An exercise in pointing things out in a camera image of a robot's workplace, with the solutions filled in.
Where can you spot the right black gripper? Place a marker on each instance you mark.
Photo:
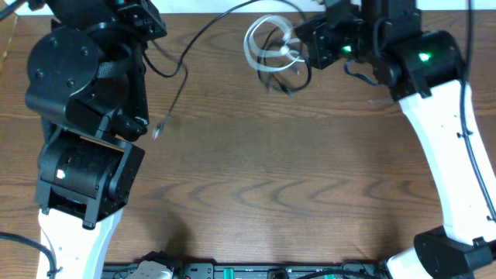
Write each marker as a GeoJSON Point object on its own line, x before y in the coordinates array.
{"type": "Point", "coordinates": [318, 42]}

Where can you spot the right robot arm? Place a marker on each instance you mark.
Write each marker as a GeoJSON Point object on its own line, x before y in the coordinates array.
{"type": "Point", "coordinates": [427, 75]}

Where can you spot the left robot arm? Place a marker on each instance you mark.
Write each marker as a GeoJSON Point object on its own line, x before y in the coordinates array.
{"type": "Point", "coordinates": [87, 84]}

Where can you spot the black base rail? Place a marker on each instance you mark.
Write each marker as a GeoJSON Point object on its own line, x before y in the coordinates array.
{"type": "Point", "coordinates": [184, 268]}

